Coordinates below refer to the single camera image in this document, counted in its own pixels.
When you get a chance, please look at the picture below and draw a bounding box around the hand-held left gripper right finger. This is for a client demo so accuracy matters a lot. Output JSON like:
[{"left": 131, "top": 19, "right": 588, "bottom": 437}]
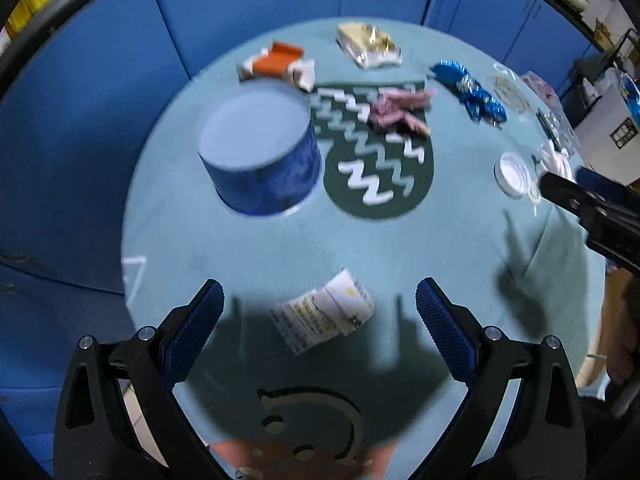
[{"left": 415, "top": 277, "right": 588, "bottom": 480}]

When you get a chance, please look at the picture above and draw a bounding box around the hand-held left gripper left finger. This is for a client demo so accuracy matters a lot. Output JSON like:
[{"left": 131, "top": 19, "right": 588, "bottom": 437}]
[{"left": 52, "top": 279, "right": 226, "bottom": 480}]

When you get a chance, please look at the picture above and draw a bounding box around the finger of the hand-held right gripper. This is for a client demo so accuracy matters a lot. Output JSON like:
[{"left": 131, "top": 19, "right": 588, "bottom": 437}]
[
  {"left": 539, "top": 171, "right": 610, "bottom": 219},
  {"left": 575, "top": 166, "right": 640, "bottom": 211}
]

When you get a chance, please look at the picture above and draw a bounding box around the clear plastic packaging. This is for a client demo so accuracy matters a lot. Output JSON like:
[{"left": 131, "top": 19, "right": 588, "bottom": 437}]
[{"left": 520, "top": 71, "right": 581, "bottom": 158}]

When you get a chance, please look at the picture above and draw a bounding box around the white paper carton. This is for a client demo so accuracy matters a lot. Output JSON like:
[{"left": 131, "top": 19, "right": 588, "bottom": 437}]
[{"left": 270, "top": 268, "right": 375, "bottom": 356}]

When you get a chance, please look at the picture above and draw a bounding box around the blue foil wrapper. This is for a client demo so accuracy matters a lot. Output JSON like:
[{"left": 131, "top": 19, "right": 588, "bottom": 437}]
[{"left": 430, "top": 60, "right": 508, "bottom": 125}]

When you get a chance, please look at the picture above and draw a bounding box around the orange and white carton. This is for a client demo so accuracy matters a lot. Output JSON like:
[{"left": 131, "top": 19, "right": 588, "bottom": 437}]
[{"left": 236, "top": 41, "right": 317, "bottom": 92}]

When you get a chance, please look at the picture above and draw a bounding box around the pink and white wrapper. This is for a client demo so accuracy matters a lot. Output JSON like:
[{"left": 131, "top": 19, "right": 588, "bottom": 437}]
[{"left": 532, "top": 140, "right": 573, "bottom": 181}]

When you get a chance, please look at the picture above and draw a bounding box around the white round lid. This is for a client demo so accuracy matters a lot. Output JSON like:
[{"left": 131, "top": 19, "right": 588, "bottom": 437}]
[{"left": 494, "top": 152, "right": 533, "bottom": 200}]

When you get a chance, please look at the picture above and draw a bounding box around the white storage cabinet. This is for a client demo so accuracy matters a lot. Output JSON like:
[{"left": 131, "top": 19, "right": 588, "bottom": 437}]
[{"left": 575, "top": 82, "right": 640, "bottom": 183}]

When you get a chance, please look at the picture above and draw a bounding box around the blue packet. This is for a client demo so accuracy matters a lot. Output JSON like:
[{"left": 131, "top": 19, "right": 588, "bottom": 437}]
[{"left": 617, "top": 72, "right": 640, "bottom": 121}]

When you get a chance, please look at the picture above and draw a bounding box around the clear round plastic lid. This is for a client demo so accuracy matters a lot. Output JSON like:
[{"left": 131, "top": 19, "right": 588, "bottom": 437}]
[{"left": 487, "top": 62, "right": 533, "bottom": 113}]

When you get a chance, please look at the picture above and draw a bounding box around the teal printed tablecloth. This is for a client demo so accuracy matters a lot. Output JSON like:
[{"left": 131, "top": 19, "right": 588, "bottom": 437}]
[{"left": 121, "top": 17, "right": 607, "bottom": 480}]

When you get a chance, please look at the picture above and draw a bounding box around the gold snack bag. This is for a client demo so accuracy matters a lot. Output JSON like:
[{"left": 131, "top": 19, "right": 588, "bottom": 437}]
[{"left": 335, "top": 21, "right": 403, "bottom": 70}]

